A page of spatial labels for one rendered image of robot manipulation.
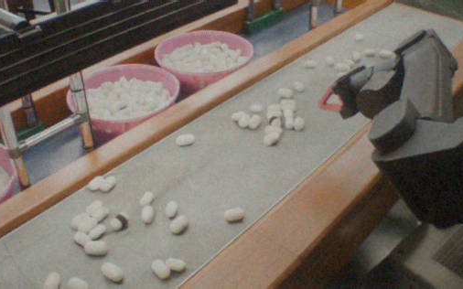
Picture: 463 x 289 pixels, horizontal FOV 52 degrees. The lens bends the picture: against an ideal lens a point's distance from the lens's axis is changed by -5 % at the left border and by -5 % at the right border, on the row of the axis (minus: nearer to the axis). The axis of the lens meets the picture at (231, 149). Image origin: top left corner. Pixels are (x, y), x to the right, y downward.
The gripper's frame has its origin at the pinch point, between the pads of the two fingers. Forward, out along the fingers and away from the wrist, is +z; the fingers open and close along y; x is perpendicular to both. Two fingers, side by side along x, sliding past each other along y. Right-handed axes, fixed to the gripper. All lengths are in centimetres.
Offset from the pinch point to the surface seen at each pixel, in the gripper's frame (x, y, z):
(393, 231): 65, -66, 55
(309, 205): 12.9, 16.5, -1.2
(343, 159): 11.2, 1.5, 0.5
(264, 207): 10.1, 19.8, 5.9
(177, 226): 4.5, 34.5, 9.8
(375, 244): 64, -56, 56
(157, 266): 7.1, 42.7, 6.7
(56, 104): -29, 24, 53
